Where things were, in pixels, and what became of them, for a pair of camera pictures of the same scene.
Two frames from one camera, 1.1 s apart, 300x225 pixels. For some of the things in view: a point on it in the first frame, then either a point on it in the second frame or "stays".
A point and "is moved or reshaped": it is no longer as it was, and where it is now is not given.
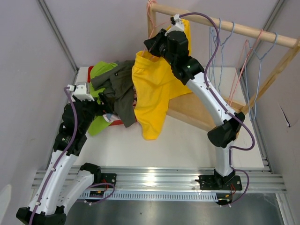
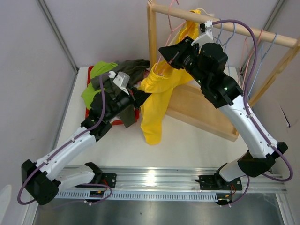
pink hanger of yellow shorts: x=154 y=25 → x=172 y=30
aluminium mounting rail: x=172 y=179 stays
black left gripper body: x=99 y=108 → x=123 y=101
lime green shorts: x=98 y=123 stays
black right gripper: x=152 y=44 → x=172 y=53
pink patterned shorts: x=111 y=117 is moved or reshaped
